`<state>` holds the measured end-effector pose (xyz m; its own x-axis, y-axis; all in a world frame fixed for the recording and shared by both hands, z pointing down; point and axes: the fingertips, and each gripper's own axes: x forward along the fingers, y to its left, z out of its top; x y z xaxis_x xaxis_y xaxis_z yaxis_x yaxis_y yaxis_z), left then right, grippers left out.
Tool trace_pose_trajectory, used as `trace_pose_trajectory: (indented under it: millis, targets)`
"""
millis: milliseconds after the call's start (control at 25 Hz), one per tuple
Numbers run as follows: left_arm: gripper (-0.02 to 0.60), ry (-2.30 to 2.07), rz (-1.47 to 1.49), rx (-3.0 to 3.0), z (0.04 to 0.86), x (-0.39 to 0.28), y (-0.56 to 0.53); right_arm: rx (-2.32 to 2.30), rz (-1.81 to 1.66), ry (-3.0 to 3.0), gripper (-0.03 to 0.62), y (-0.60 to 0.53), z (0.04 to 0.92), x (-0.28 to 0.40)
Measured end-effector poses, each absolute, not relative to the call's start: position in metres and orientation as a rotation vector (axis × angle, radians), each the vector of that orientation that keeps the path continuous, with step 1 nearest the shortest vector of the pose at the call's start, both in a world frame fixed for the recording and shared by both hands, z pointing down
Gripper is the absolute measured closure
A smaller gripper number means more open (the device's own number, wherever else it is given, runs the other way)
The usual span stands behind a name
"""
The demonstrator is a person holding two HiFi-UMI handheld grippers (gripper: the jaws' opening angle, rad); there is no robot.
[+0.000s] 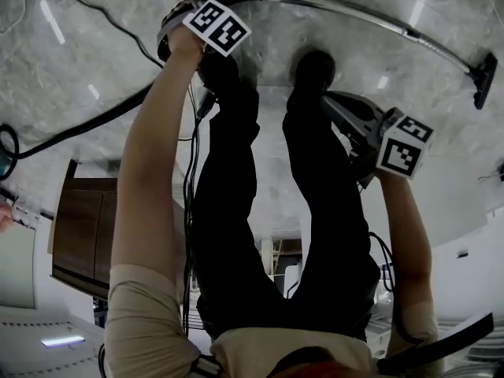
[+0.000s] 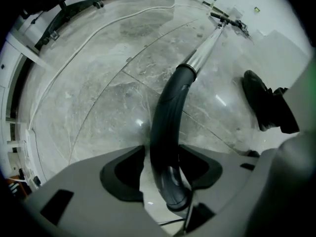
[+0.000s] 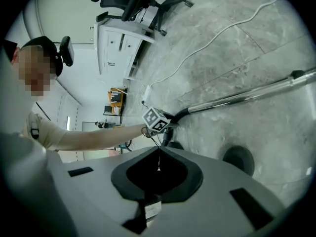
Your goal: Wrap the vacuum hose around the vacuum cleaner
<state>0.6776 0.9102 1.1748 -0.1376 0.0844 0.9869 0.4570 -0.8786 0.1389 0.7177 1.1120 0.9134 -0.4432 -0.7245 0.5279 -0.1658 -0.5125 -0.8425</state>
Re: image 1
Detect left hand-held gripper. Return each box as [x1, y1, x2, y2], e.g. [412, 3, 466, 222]
[156, 0, 253, 61]

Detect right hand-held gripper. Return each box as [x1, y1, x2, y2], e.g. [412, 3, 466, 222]
[321, 91, 434, 188]

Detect vacuum hose and wand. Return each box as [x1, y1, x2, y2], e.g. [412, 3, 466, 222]
[0, 0, 264, 183]

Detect black plastic squeegee head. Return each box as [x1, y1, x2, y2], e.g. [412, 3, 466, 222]
[467, 51, 498, 111]

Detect person's right forearm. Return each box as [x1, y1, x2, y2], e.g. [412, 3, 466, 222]
[376, 169, 431, 259]

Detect person's left forearm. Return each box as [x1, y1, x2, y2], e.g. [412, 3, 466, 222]
[116, 25, 206, 196]

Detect person's black right shoe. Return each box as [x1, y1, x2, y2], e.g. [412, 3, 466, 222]
[291, 49, 338, 92]

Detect person's black shoe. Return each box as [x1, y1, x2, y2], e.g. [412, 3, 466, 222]
[291, 49, 338, 92]
[198, 53, 242, 94]

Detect person's black left shoe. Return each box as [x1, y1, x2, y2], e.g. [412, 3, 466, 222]
[198, 53, 242, 94]

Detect person's black trousers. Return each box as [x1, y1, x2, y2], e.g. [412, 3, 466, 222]
[191, 59, 382, 342]

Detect brown wooden cabinet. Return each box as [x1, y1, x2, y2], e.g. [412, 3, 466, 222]
[49, 158, 120, 301]

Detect long ceiling light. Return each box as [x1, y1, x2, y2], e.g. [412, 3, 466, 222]
[40, 335, 87, 349]

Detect black power cable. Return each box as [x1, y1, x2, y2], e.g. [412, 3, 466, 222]
[31, 0, 165, 69]

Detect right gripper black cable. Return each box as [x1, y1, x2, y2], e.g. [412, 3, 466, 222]
[368, 230, 421, 346]

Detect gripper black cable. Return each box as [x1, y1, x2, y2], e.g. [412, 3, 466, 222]
[368, 230, 421, 346]
[179, 41, 220, 338]

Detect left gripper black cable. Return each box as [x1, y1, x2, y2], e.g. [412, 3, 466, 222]
[179, 41, 220, 338]

